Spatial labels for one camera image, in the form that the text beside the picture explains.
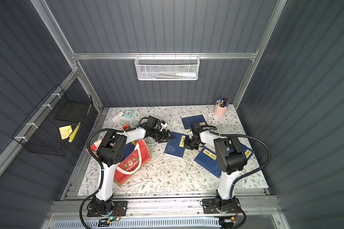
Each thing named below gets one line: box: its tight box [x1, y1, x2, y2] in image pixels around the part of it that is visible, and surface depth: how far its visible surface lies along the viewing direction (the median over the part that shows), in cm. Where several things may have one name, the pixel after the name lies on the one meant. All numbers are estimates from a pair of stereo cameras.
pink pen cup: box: [214, 100, 229, 119], surface depth 110 cm
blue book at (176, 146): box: [163, 131, 190, 159], surface depth 98 cm
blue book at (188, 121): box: [181, 114, 208, 130], surface depth 114 cm
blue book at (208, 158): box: [193, 145, 222, 178], surface depth 93 cm
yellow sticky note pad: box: [58, 124, 73, 140], surface depth 75 cm
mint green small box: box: [123, 109, 134, 119], surface depth 117 cm
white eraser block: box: [111, 111, 124, 123], surface depth 114 cm
